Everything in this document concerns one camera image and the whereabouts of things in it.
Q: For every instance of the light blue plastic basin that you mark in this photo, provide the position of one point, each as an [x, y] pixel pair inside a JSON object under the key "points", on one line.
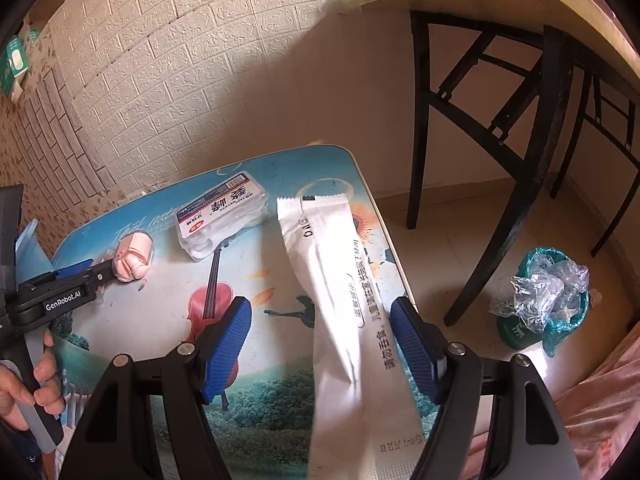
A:
{"points": [[30, 250]]}

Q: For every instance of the long white pouch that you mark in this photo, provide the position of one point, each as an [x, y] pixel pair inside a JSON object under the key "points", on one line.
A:
{"points": [[335, 310]]}

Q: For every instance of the person's left hand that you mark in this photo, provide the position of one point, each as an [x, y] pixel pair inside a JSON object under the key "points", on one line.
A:
{"points": [[50, 380]]}

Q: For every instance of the green tissue pack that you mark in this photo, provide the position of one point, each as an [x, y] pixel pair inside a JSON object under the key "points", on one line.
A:
{"points": [[12, 62]]}

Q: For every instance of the crumpled clear plastic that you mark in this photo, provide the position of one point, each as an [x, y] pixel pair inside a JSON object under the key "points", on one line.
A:
{"points": [[545, 290]]}

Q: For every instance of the green trash bin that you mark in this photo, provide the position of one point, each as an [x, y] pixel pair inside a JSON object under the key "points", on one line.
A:
{"points": [[515, 335]]}

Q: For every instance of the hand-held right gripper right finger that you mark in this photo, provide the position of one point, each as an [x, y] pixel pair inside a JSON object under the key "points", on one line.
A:
{"points": [[415, 350]]}

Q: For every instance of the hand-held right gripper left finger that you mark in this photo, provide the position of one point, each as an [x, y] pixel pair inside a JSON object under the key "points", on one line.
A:
{"points": [[227, 355]]}

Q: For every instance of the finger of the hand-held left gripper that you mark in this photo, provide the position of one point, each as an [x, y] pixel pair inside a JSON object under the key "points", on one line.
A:
{"points": [[102, 275], [75, 269]]}

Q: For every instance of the pink plastic case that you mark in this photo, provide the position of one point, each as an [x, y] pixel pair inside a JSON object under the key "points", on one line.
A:
{"points": [[132, 257]]}

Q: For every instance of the pink blanket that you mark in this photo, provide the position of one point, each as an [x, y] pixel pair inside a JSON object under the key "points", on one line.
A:
{"points": [[590, 410]]}

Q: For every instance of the white box with label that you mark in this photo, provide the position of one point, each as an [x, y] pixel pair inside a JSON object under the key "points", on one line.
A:
{"points": [[220, 215]]}

